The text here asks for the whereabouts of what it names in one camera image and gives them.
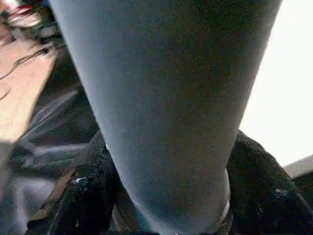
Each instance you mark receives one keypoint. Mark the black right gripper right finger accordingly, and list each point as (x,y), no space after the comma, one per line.
(264,195)

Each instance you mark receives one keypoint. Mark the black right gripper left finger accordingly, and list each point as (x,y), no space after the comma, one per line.
(85,195)

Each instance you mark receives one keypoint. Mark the white plastic table top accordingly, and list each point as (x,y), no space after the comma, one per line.
(281,85)

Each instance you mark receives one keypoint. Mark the white plastic table leg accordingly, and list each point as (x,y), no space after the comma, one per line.
(171,98)

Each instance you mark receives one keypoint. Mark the black work surface mat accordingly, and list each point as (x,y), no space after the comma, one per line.
(53,127)

